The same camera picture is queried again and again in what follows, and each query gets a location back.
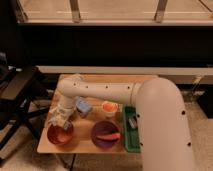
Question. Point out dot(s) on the light blue towel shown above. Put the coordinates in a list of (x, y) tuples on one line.
[(51, 122)]

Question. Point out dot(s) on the orange cup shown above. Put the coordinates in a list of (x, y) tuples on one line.
[(109, 108)]

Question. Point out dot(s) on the green plastic tray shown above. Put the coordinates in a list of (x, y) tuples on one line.
[(131, 137)]

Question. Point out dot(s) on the black chair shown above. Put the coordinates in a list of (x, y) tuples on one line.
[(17, 90)]

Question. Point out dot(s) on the blue sponge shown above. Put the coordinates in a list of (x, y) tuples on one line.
[(83, 107)]

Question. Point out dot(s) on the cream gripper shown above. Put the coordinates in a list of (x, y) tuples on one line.
[(61, 120)]

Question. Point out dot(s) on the orange carrot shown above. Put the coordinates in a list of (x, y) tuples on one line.
[(109, 137)]

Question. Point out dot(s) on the red bowl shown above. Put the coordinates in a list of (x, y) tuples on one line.
[(60, 136)]

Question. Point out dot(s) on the purple bowl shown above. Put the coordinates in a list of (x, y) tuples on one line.
[(101, 128)]

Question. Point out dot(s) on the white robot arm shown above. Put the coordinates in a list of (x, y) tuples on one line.
[(163, 126)]

